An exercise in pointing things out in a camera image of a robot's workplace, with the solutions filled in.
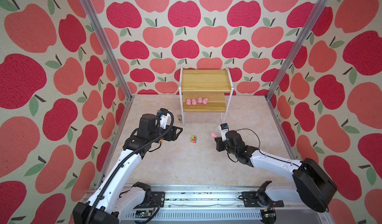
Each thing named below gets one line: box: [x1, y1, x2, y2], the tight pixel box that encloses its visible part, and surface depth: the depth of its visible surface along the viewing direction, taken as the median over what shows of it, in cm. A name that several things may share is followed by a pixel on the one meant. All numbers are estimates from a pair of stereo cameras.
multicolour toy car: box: [190, 134, 197, 144], surface depth 97 cm
